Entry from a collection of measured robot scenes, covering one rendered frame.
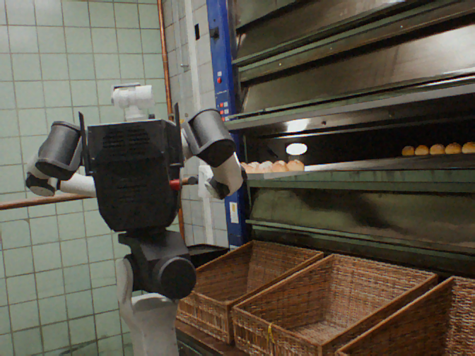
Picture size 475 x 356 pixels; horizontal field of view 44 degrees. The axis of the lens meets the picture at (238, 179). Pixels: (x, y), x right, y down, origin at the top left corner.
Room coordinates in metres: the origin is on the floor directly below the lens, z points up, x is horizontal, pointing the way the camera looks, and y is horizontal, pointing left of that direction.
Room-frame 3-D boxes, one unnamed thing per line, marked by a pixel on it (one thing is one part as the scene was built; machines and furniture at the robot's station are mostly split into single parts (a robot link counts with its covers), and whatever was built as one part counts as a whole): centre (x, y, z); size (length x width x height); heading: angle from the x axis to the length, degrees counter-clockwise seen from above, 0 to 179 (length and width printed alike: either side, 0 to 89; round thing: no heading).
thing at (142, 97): (1.74, 0.28, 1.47); 0.10 x 0.07 x 0.09; 91
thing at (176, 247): (1.65, 0.25, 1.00); 0.28 x 0.13 x 0.18; 30
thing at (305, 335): (1.95, -0.27, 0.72); 0.56 x 0.49 x 0.28; 27
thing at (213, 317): (2.47, 0.02, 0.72); 0.56 x 0.49 x 0.28; 30
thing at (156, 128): (1.67, 0.29, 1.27); 0.34 x 0.30 x 0.36; 91
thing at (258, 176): (2.55, -0.11, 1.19); 0.55 x 0.36 x 0.03; 30
